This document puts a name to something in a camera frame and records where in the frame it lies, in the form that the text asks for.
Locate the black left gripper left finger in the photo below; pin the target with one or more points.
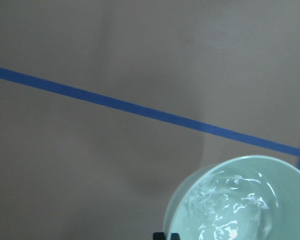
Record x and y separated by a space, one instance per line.
158 236

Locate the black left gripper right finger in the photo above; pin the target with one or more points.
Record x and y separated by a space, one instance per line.
174 236

